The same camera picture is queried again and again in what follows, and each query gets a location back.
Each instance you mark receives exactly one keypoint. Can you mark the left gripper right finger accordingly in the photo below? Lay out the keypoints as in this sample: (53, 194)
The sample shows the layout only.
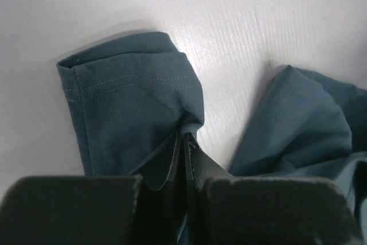
(224, 209)

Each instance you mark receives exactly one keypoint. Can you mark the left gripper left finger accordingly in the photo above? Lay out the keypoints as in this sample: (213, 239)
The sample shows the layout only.
(142, 208)

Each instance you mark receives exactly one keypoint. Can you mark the teal blue t-shirt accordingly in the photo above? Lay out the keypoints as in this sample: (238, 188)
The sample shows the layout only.
(128, 96)

